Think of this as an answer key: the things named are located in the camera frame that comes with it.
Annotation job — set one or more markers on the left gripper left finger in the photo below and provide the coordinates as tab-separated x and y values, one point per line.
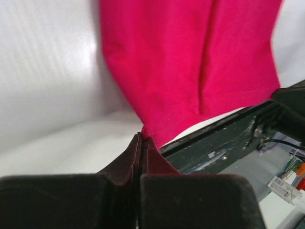
121	169

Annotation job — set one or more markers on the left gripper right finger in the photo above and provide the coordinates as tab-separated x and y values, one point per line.
153	163

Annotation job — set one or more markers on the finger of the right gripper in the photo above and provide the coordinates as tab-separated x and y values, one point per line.
292	99

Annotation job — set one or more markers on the magenta t shirt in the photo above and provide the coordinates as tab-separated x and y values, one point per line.
181	62

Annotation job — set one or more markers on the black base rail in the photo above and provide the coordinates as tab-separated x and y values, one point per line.
218	145

